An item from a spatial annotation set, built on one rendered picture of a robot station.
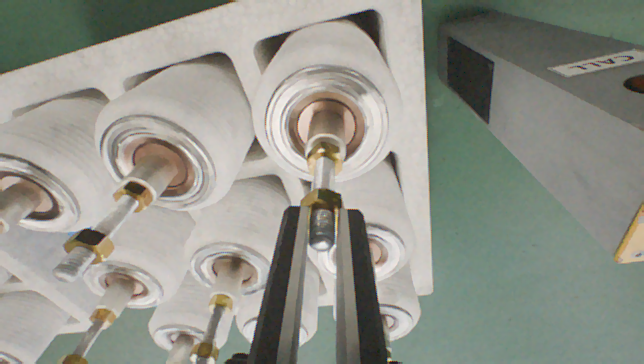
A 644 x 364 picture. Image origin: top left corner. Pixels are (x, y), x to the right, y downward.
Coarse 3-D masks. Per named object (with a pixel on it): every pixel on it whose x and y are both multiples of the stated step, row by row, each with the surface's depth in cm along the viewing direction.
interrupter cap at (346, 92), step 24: (312, 72) 15; (336, 72) 15; (288, 96) 16; (312, 96) 16; (336, 96) 16; (360, 96) 16; (264, 120) 17; (288, 120) 17; (360, 120) 17; (384, 120) 17; (288, 144) 18; (360, 144) 18; (384, 144) 18; (360, 168) 19
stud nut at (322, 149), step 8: (320, 144) 14; (328, 144) 14; (312, 152) 14; (320, 152) 14; (328, 152) 14; (336, 152) 14; (312, 160) 14; (336, 160) 14; (312, 168) 14; (336, 168) 14
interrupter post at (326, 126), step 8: (320, 112) 17; (328, 112) 17; (312, 120) 17; (320, 120) 16; (328, 120) 16; (336, 120) 16; (312, 128) 16; (320, 128) 15; (328, 128) 15; (336, 128) 15; (312, 136) 15; (320, 136) 15; (328, 136) 15; (336, 136) 15; (344, 136) 16; (312, 144) 15; (336, 144) 15; (344, 144) 15; (344, 152) 15
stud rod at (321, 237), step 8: (320, 160) 14; (328, 160) 14; (320, 168) 13; (328, 168) 13; (320, 176) 13; (328, 176) 13; (320, 184) 12; (328, 184) 12; (312, 216) 11; (320, 216) 11; (328, 216) 11; (312, 224) 10; (320, 224) 10; (328, 224) 10; (312, 232) 10; (320, 232) 10; (328, 232) 10; (312, 240) 10; (320, 240) 10; (328, 240) 10; (312, 248) 10; (320, 248) 10; (328, 248) 10
